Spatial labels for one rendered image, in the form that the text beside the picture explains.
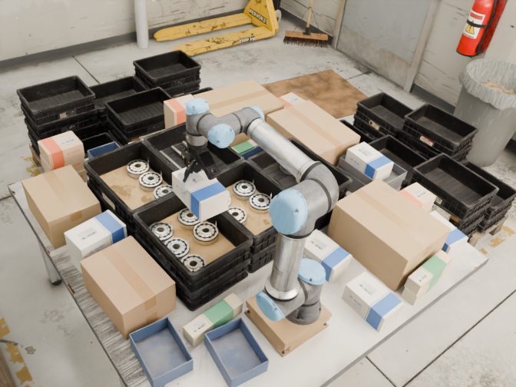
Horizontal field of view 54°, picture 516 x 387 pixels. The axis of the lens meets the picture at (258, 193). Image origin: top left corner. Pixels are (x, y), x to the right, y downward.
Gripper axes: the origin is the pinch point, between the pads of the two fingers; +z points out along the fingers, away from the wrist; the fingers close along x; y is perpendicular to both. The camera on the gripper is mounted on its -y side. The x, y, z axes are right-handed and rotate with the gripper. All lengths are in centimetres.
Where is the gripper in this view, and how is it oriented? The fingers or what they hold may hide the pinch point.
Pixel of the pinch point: (200, 187)
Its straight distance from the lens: 187.1
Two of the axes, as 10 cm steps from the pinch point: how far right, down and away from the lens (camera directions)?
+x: -7.9, 3.6, -5.0
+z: -0.8, 7.5, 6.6
